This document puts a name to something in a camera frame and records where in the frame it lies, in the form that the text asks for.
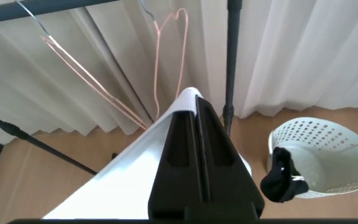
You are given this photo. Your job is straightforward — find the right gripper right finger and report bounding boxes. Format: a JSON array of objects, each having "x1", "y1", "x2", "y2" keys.
[{"x1": 196, "y1": 96, "x2": 265, "y2": 219}]

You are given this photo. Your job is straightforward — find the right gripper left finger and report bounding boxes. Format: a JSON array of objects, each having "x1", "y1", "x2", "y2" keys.
[{"x1": 147, "y1": 110, "x2": 206, "y2": 219}]

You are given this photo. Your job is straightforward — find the white garment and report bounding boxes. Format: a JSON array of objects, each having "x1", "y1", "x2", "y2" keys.
[{"x1": 42, "y1": 86, "x2": 253, "y2": 220}]

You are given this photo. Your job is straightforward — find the pink clothes hanger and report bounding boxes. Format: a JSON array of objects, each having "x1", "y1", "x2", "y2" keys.
[
  {"x1": 14, "y1": 0, "x2": 149, "y2": 131},
  {"x1": 140, "y1": 0, "x2": 190, "y2": 121}
]

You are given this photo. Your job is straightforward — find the white laundry basket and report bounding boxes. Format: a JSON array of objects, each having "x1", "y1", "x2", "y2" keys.
[{"x1": 266, "y1": 116, "x2": 358, "y2": 199}]

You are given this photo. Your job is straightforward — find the black garment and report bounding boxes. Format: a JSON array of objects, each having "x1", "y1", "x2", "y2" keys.
[{"x1": 259, "y1": 146, "x2": 310, "y2": 203}]

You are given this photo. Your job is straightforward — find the beige curtain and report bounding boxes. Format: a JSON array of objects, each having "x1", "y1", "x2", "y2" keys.
[{"x1": 0, "y1": 0, "x2": 358, "y2": 146}]

